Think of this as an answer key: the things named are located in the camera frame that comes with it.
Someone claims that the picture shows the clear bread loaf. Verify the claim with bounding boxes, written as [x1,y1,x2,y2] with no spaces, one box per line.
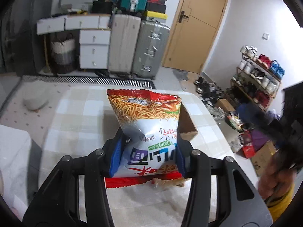
[151,178,188,190]

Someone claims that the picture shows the white noodle snack bag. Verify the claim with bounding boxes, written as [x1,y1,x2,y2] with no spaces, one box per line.
[106,89,182,189]

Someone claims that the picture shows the person's right hand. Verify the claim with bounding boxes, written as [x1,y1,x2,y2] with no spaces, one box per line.
[257,153,296,200]

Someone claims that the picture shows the purple plastic bag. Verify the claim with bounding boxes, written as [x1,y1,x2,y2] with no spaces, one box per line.
[250,129,270,152]

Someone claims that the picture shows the brown cardboard SF box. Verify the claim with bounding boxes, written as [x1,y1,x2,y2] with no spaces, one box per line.
[178,104,198,141]

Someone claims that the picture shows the small cardboard box on floor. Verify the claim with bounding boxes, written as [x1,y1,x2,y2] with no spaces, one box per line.
[251,140,277,177]

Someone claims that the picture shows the checked beige tablecloth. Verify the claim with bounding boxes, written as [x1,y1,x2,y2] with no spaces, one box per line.
[37,85,261,227]

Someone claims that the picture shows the wooden shoe rack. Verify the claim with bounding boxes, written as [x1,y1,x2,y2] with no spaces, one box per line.
[230,45,285,112]

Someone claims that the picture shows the grey round footstool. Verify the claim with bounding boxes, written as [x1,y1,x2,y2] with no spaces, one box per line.
[22,80,51,112]

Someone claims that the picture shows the wooden door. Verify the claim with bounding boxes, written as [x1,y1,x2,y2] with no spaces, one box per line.
[163,0,228,73]

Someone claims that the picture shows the woven laundry basket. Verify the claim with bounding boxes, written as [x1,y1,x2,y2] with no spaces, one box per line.
[51,33,76,74]

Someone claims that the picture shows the silver aluminium suitcase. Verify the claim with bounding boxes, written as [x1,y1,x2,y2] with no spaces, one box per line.
[132,21,170,79]

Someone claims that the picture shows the white drawer desk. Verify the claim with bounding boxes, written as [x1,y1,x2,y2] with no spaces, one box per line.
[37,14,111,70]

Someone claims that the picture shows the beige hard suitcase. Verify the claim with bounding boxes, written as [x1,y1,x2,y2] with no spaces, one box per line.
[108,14,141,74]

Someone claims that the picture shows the stacked shoe boxes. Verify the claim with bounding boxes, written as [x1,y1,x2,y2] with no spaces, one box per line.
[142,0,168,24]

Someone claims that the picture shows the black backpack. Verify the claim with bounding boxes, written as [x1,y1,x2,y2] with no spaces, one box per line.
[91,0,113,14]

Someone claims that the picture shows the wall light switch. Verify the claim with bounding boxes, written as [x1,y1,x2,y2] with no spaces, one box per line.
[262,33,269,40]

